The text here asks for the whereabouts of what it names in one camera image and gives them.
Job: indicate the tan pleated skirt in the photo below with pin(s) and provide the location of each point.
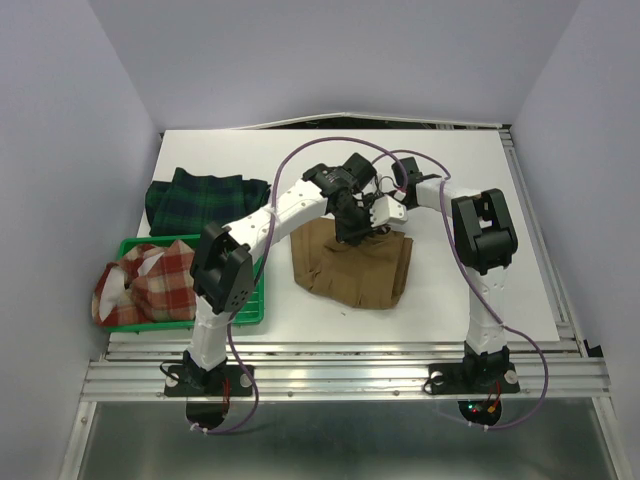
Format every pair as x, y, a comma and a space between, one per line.
371, 276

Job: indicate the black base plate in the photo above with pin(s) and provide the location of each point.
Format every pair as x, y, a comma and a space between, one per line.
235, 382
455, 379

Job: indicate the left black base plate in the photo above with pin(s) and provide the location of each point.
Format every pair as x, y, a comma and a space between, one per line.
235, 382

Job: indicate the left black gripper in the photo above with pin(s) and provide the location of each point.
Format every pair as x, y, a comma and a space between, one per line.
355, 235

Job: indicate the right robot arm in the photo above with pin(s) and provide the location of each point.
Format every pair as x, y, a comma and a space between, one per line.
483, 238

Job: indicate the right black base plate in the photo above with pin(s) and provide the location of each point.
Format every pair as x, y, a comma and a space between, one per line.
455, 379

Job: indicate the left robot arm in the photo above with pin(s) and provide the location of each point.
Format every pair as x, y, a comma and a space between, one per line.
230, 260

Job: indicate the aluminium frame rail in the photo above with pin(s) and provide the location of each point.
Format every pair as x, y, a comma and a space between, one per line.
319, 396

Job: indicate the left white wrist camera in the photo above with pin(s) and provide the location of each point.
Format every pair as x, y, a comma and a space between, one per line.
387, 211

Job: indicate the green plastic tray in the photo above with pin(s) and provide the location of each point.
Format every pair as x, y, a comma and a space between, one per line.
252, 312

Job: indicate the red plaid skirt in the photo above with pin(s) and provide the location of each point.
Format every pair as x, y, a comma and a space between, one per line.
150, 284

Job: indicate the green plaid skirt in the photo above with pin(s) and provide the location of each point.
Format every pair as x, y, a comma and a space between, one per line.
187, 203

